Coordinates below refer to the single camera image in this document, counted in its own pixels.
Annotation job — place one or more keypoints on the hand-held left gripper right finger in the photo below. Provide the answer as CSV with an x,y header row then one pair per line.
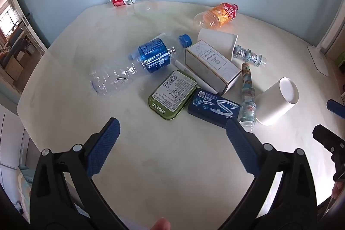
x,y
242,149

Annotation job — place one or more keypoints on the white tube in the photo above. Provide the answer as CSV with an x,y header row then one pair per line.
x,y
200,82

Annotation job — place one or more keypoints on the large blue label plastic bottle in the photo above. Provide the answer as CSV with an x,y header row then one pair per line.
x,y
151,57

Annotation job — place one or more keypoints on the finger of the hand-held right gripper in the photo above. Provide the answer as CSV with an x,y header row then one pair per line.
x,y
336,108
327,139

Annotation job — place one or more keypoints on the small printed plastic bottle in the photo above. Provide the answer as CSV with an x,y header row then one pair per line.
x,y
248,95
249,56

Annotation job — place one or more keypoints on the white lamp base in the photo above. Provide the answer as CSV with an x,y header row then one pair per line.
x,y
319,60

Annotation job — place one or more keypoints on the wooden cabinet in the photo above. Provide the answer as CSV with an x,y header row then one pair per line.
x,y
16,63

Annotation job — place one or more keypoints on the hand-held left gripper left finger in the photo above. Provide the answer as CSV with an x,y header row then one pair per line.
x,y
103,146

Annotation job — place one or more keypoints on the dark blue tin box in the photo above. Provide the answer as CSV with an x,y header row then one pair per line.
x,y
213,107

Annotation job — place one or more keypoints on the bed with teal printed sheet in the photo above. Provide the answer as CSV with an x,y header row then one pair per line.
x,y
24,184

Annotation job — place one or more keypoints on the white cardboard box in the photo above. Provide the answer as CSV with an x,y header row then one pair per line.
x,y
213,64

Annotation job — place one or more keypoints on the green tin box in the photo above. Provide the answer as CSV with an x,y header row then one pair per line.
x,y
172,95

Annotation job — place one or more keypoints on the orange label plastic bottle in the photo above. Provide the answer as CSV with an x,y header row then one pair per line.
x,y
218,15

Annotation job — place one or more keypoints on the person's left hand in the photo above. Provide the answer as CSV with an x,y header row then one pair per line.
x,y
160,225

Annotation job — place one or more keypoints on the white paper cup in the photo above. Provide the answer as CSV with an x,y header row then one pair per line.
x,y
275,104
215,40

